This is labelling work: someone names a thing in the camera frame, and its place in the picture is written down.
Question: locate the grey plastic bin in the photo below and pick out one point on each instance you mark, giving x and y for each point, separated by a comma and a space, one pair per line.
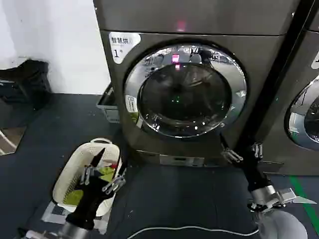
109, 109

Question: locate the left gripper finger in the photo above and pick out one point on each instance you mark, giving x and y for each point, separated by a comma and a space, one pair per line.
116, 183
92, 166

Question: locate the grey flat base plate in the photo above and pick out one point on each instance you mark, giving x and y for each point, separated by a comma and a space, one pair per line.
53, 211

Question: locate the grey front-load dryer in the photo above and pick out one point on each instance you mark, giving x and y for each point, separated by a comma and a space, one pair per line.
199, 20
299, 49

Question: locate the green cloth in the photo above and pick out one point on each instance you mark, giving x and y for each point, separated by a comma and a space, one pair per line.
107, 173

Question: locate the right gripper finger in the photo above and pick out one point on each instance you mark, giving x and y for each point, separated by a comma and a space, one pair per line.
230, 154
257, 150

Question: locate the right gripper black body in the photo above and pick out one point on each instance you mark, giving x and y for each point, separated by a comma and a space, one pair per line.
254, 171

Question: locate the red cloth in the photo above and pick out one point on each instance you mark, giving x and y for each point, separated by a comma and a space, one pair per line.
113, 165

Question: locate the round glass dryer door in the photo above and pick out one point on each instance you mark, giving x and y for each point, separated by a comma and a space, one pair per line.
301, 124
184, 99

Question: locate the white perforated laundry basket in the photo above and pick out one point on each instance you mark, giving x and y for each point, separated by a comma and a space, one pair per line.
74, 164

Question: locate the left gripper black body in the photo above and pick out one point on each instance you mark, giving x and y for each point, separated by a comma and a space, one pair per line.
89, 199

